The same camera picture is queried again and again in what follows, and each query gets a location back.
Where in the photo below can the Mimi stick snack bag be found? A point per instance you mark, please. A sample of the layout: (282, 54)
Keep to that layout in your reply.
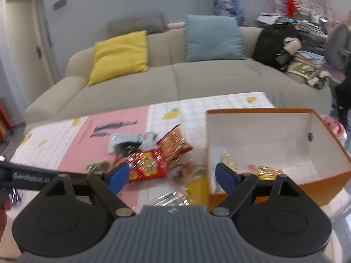
(173, 144)

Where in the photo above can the light blue cushion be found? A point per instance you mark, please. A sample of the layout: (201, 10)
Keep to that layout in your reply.
(212, 38)

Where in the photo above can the clear white candy pack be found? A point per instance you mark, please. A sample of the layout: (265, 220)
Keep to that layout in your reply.
(171, 199)

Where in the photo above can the cluttered bookshelf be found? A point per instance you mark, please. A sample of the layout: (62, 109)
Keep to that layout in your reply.
(307, 17)

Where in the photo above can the person's left hand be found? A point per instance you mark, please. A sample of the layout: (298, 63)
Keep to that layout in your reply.
(6, 206)

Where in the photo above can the patterned tote bag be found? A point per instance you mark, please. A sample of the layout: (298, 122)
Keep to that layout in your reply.
(315, 77)

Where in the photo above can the yellow cushion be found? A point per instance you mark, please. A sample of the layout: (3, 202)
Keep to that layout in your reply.
(119, 56)

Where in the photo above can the clear mixed nuts packet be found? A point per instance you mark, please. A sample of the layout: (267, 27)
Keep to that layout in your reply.
(183, 173)

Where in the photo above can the grey office chair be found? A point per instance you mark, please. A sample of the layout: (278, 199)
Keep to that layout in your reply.
(337, 48)

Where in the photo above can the cream door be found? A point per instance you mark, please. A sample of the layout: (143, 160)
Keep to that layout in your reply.
(28, 58)

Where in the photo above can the grey cushion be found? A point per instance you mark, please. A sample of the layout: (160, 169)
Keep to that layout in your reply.
(151, 22)

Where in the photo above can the black backpack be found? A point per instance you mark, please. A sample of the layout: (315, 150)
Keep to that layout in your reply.
(276, 46)

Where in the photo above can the beige fabric sofa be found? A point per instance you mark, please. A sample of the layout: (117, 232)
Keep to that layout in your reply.
(170, 78)

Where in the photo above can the green small snack packet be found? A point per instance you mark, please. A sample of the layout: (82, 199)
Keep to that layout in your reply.
(99, 167)

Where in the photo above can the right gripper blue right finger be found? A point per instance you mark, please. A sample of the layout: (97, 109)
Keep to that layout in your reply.
(238, 187)

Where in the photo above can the orange cardboard box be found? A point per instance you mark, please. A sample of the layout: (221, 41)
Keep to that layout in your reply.
(295, 141)

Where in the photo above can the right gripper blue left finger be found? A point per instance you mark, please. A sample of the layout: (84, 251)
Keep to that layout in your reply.
(106, 186)

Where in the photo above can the silver white snack pouch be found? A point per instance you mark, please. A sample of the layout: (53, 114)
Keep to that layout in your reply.
(147, 140)

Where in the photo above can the blue patterned pillow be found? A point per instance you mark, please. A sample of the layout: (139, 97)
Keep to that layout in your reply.
(229, 8)

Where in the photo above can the red cartoon snack bag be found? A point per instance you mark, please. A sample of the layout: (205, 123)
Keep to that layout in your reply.
(145, 165)

